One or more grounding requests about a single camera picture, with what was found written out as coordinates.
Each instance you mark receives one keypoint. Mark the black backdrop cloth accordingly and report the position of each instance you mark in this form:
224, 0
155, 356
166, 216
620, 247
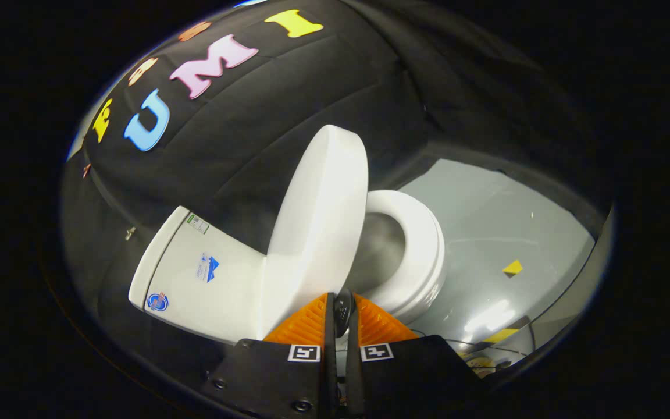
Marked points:
312, 87

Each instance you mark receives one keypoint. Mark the white toilet lid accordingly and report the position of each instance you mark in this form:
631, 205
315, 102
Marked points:
317, 221

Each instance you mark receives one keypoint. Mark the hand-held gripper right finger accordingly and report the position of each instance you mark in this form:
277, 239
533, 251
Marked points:
353, 372

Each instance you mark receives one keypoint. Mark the yellow floor tape square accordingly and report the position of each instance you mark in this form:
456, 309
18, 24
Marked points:
513, 267

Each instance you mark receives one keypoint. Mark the white toilet seat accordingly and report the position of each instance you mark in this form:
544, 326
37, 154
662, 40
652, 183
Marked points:
422, 244

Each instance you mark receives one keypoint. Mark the yellow floor tape strip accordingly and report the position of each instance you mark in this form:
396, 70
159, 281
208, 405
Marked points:
501, 336

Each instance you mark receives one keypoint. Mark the white toilet body with tank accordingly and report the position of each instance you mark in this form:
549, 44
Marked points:
207, 291

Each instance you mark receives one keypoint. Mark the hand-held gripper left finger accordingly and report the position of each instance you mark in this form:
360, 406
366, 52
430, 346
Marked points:
329, 355

